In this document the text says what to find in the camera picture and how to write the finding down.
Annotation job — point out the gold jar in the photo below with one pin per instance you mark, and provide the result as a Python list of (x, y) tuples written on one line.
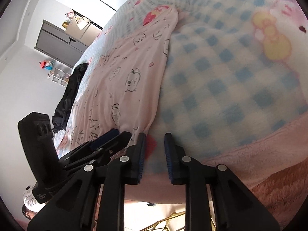
[(65, 24)]

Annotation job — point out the red and blue plush toy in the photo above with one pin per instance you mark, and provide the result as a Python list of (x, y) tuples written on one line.
[(45, 64)]

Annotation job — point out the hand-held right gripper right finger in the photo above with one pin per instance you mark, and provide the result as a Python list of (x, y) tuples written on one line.
[(168, 158)]

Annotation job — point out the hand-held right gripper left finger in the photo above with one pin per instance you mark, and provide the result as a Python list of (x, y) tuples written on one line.
[(142, 156)]

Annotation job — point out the grey door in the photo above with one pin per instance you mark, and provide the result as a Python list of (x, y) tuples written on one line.
[(55, 43)]

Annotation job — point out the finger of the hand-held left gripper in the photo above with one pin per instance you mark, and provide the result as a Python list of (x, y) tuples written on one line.
[(118, 139), (105, 137)]

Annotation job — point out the beige refrigerator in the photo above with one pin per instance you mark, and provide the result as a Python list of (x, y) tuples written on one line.
[(84, 31)]

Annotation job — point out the pink cartoon print pants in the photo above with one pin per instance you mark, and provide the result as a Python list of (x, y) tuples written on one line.
[(125, 65)]

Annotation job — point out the white printed cloth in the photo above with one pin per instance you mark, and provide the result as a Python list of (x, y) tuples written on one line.
[(31, 198)]

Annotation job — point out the blue checkered cartoon blanket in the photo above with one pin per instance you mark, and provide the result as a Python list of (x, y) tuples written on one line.
[(228, 77)]

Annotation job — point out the white shelf rack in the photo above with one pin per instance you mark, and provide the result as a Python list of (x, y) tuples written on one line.
[(57, 77)]

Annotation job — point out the black crumpled garment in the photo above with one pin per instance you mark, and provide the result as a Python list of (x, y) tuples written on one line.
[(67, 96)]

